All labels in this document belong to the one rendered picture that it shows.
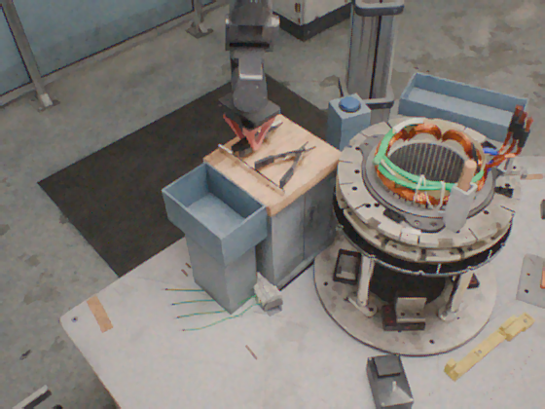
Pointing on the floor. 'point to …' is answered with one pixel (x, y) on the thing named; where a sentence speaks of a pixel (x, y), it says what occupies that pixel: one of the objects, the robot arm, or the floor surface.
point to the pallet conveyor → (34, 398)
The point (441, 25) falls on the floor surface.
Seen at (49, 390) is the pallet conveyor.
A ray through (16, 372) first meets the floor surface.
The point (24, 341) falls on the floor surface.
